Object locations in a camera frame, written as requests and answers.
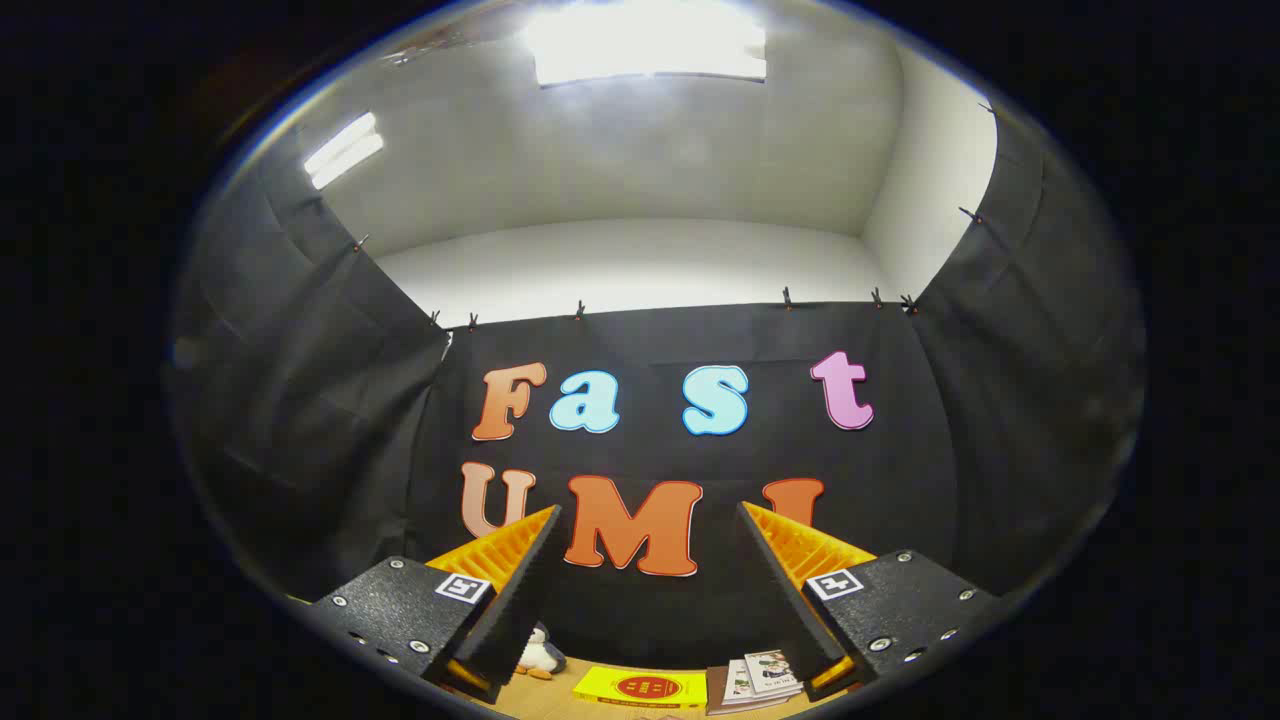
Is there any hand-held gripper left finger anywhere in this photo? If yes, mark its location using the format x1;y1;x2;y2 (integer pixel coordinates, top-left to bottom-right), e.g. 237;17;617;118
312;505;563;705

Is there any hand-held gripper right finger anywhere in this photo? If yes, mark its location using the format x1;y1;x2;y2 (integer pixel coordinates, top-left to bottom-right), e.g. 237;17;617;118
737;502;1001;701

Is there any penguin plush toy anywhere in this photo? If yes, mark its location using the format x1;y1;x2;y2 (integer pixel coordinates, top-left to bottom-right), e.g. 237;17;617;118
515;625;568;681

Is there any white illustrated book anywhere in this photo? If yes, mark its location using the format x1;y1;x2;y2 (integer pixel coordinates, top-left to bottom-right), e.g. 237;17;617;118
725;658;791;706
745;650;805;697

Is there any brown book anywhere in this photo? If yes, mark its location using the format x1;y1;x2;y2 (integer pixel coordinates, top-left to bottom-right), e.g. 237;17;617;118
706;666;791;716

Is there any yellow book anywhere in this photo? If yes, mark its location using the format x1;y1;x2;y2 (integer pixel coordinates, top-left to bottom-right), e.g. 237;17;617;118
573;666;709;711

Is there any ceiling light panel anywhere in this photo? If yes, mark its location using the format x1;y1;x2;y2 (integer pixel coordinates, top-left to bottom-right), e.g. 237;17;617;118
525;0;769;89
303;112;385;191

